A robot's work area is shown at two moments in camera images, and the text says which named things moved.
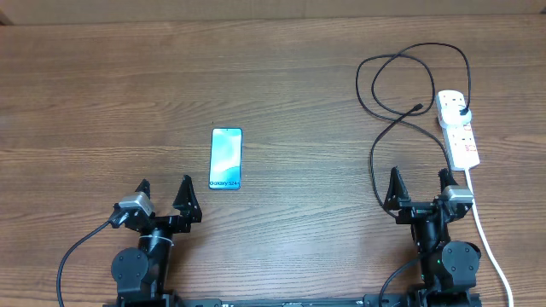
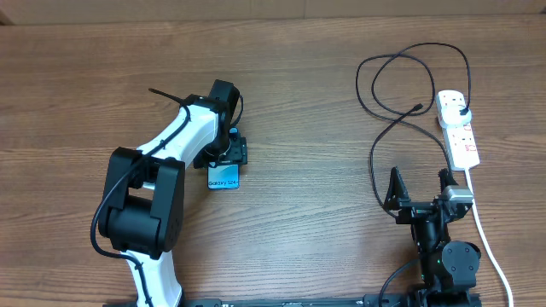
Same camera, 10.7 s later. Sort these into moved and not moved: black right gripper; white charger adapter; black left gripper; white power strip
Moved: black left gripper
Not moved: white power strip; white charger adapter; black right gripper
